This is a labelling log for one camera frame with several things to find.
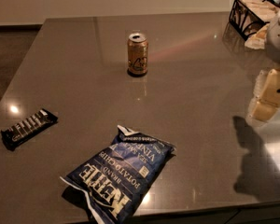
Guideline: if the orange soda can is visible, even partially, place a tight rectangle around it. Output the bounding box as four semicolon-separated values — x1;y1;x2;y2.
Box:
127;33;148;77

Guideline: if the black rxbar chocolate bar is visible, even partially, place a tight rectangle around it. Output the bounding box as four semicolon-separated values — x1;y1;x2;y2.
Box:
0;108;58;150

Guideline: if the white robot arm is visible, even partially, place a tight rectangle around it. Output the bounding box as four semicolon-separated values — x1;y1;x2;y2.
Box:
248;9;280;122

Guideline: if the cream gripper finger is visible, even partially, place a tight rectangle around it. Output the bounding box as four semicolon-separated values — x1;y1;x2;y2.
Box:
260;69;280;107
246;70;277;122

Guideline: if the black wire basket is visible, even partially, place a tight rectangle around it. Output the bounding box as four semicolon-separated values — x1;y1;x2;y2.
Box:
229;0;280;40

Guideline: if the blue kettle chips bag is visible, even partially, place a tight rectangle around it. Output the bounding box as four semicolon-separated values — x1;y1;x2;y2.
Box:
63;126;175;224

